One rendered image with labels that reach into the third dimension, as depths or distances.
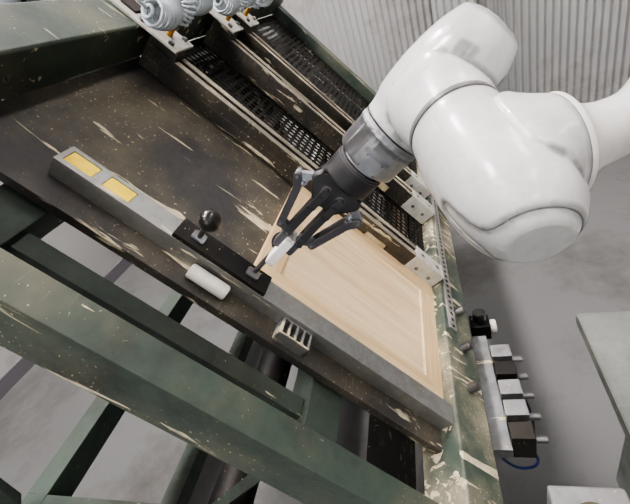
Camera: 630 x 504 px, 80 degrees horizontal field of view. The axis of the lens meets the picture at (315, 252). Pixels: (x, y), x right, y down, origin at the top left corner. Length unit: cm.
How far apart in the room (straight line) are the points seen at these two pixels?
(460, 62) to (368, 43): 323
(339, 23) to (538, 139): 337
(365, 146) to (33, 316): 45
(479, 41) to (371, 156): 16
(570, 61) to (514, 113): 349
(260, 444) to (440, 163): 45
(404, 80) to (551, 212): 22
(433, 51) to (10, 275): 56
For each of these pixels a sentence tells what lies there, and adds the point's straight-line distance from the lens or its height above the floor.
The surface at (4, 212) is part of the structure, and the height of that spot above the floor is 164.
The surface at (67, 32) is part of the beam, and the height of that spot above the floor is 186.
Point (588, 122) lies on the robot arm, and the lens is 39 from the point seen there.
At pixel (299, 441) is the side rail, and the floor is 123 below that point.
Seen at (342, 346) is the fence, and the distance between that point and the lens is 80.
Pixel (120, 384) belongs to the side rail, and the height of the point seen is 143.
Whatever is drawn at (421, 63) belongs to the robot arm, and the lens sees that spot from 46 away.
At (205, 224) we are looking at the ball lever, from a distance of 61.
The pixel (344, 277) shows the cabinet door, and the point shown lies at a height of 117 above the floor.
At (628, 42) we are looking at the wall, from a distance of 397.
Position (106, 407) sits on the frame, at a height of 79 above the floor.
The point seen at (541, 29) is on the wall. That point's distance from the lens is 376.
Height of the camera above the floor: 175
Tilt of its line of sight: 31 degrees down
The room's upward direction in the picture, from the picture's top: 21 degrees counter-clockwise
